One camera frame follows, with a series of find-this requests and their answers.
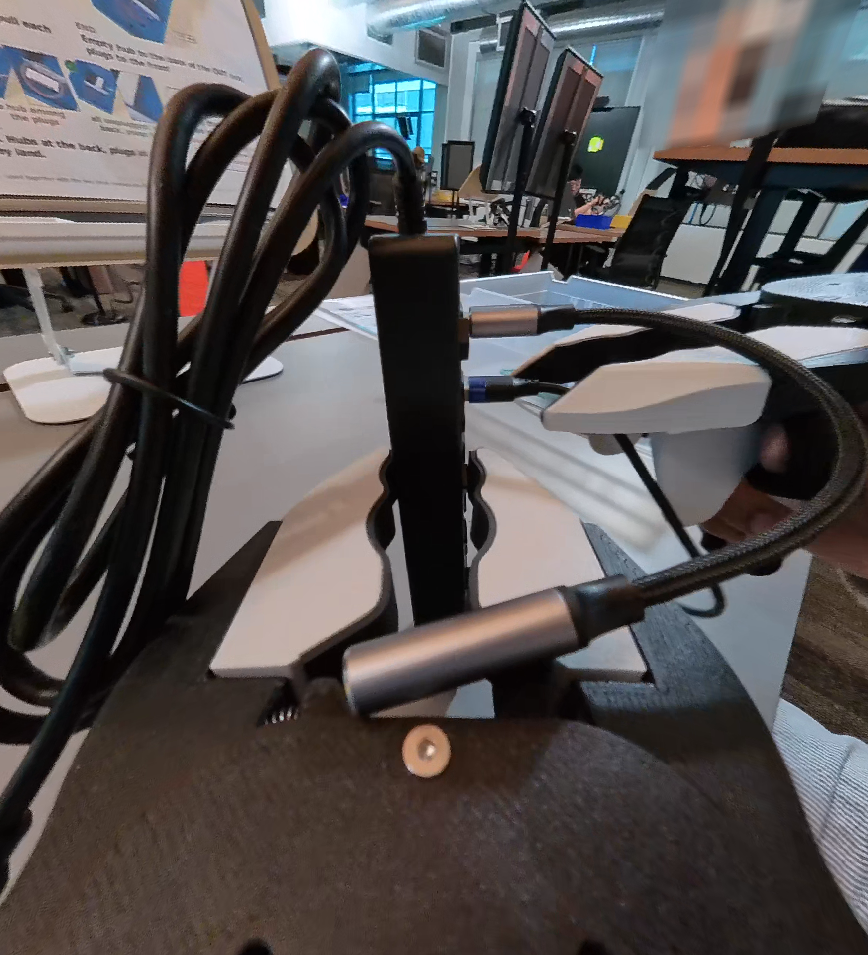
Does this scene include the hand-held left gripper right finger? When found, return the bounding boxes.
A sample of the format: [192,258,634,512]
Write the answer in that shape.
[465,446,659,683]

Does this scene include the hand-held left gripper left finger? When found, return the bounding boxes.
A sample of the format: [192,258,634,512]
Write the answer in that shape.
[208,448,399,681]

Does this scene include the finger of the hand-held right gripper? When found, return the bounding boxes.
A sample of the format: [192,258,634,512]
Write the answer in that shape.
[512,326,868,383]
[542,358,775,458]

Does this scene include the braided cable with silver plugs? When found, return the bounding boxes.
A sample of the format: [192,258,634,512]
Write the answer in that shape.
[343,302,868,719]

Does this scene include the thin black cable blue plug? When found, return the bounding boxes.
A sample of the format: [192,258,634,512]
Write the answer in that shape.
[464,375,726,620]

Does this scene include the black USB hub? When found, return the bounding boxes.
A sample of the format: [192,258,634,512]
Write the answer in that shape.
[367,233,472,628]

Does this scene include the black hub cable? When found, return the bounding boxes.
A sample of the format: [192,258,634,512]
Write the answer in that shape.
[0,48,431,896]

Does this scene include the grey desk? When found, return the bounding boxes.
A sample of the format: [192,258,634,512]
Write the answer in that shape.
[0,298,815,822]

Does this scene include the wooden table black legs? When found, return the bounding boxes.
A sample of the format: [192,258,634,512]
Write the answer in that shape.
[654,145,868,299]

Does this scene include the white plastic tray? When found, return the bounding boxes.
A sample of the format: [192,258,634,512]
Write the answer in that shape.
[460,271,692,314]

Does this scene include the black office chair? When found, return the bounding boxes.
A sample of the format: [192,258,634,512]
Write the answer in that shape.
[590,192,692,292]

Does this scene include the long background work table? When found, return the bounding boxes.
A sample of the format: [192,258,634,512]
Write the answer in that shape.
[363,215,629,251]

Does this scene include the printed paper sheet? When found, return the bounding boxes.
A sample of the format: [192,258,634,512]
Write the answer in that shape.
[320,294,472,346]

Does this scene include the large monitor on stand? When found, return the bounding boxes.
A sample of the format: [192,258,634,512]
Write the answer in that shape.
[479,0,558,217]
[531,48,605,225]

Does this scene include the small black monitor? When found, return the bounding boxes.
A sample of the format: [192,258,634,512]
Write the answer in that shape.
[441,140,476,191]

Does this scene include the white board stand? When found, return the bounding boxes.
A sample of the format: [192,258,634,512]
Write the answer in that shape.
[0,212,286,426]

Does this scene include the person's striped grey clothing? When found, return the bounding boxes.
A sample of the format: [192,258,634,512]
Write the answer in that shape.
[773,701,868,955]

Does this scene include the instruction sheet board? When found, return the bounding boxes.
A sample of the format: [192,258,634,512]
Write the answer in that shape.
[0,0,282,206]

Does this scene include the black wall screen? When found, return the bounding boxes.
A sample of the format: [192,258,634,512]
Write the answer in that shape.
[589,106,641,196]

